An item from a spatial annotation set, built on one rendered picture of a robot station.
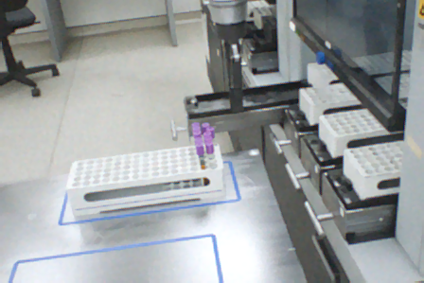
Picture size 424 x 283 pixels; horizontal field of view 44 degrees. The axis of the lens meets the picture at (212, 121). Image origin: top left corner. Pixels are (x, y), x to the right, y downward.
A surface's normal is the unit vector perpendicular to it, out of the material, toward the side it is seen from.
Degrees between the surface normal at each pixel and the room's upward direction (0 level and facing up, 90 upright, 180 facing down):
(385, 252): 0
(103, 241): 0
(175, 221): 0
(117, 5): 90
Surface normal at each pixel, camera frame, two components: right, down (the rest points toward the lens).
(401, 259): -0.09, -0.88
